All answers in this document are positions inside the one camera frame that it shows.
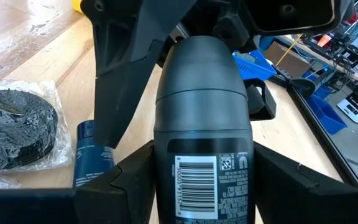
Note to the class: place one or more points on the blue plastic basket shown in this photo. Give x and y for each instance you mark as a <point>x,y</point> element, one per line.
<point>255,67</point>

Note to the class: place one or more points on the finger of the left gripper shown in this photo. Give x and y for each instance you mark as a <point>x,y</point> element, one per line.
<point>120,62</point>
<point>267,105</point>

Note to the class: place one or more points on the black deodorant bottle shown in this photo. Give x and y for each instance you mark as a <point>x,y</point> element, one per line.
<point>204,109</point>

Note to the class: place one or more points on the yellow plastic piece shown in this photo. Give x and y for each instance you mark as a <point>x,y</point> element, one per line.
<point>77,5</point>

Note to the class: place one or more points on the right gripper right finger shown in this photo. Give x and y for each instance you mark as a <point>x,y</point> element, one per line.
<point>291,199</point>

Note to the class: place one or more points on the dark blue toiletry bottle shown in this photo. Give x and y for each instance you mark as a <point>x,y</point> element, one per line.
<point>92,158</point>

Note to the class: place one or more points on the bagged black hair brush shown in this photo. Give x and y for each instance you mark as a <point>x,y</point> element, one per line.
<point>14,130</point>

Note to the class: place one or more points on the black round clamp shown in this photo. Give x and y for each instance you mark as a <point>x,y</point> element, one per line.
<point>303,87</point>

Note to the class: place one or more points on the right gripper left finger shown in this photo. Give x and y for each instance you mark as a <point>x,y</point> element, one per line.
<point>126,199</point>

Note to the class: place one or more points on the brown cardboard box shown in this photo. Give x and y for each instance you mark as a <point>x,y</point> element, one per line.
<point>287,60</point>

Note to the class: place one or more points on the blue floor bin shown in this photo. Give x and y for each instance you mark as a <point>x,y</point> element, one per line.
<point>328,115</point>

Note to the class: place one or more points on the orange cup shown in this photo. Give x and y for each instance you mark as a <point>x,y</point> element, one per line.
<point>324,40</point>

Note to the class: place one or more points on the white electronic device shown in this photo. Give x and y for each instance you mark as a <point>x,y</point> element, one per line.
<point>354,112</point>

